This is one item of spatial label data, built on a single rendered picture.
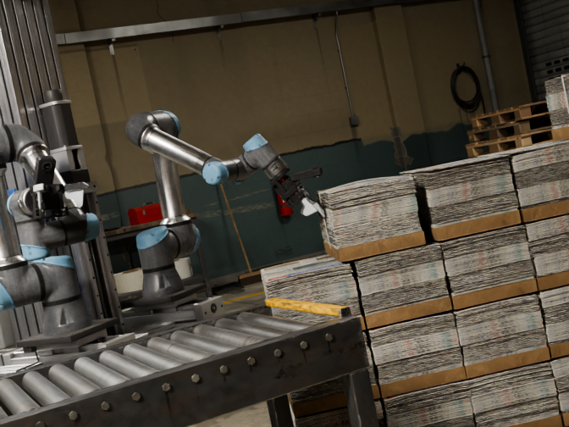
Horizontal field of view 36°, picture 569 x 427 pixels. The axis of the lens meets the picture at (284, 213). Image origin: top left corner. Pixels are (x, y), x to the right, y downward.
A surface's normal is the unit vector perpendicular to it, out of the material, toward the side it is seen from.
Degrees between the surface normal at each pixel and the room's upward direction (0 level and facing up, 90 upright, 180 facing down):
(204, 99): 90
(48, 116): 90
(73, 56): 90
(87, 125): 90
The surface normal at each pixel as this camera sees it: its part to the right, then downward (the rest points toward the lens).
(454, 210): 0.11, 0.04
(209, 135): 0.43, -0.04
